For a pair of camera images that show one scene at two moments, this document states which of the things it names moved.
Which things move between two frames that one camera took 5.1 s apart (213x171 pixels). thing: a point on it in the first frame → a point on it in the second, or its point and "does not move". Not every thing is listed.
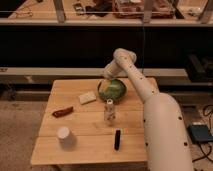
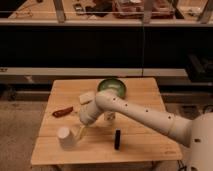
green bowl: [117, 93] does not move
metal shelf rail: [49, 74] does not move
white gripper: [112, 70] → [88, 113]
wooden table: [79, 125] does not move
